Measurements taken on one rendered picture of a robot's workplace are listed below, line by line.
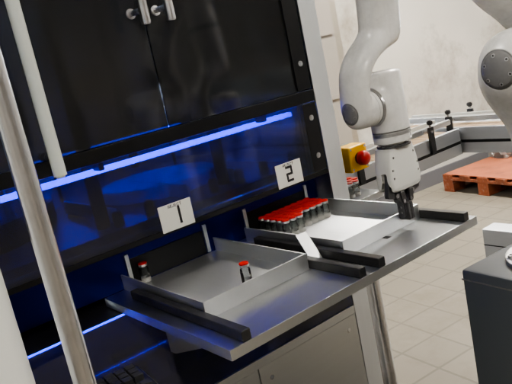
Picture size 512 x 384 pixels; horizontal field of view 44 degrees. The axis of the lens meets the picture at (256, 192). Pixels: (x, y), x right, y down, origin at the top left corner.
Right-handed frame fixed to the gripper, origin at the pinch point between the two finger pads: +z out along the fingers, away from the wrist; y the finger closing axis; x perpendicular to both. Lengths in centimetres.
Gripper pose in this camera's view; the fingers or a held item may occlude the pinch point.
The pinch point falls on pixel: (405, 209)
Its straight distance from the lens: 147.0
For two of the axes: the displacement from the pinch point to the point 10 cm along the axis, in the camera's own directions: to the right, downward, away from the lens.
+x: 6.0, 0.1, -8.0
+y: -7.7, 2.9, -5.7
